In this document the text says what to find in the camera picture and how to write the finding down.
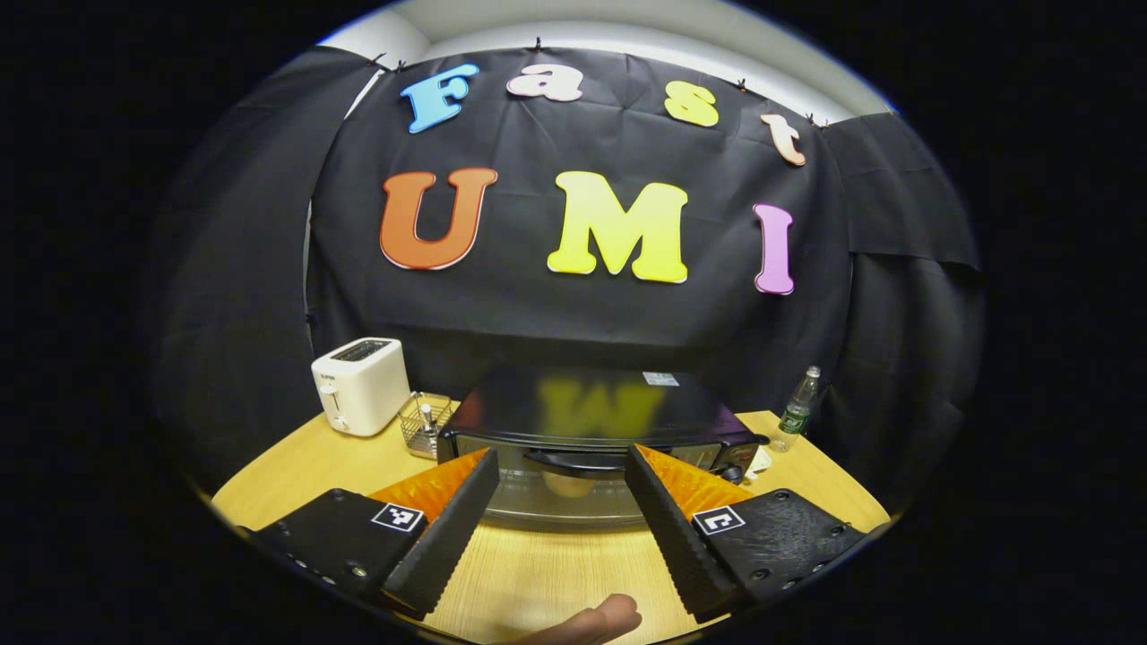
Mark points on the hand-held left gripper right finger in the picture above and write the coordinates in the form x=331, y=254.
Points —
x=668, y=537

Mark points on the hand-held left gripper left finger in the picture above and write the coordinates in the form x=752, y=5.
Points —
x=452, y=537

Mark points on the black electric oven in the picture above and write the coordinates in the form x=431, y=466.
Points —
x=591, y=403

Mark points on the white divided dish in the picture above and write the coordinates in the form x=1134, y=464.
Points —
x=762, y=461

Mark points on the white toaster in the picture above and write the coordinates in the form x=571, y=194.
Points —
x=358, y=390

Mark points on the clear plastic water bottle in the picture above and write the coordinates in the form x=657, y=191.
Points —
x=797, y=412

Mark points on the black backdrop cloth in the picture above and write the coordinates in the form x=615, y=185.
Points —
x=538, y=322

